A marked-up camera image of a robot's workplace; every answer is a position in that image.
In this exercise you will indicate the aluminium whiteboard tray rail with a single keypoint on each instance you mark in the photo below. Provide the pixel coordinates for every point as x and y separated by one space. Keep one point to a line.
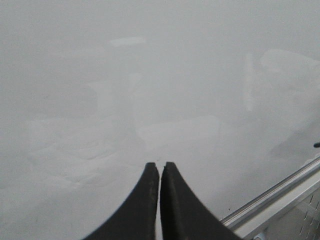
277 199

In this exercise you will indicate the white metal stand frame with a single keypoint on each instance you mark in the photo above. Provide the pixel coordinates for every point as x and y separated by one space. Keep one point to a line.
292 217

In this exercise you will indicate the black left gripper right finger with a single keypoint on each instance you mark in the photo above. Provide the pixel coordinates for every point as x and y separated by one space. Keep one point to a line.
182 214

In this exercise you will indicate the white whiteboard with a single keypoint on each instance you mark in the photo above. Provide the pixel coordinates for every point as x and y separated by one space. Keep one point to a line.
92 90

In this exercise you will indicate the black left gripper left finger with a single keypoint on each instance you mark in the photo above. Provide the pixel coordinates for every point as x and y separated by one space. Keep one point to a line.
135 219

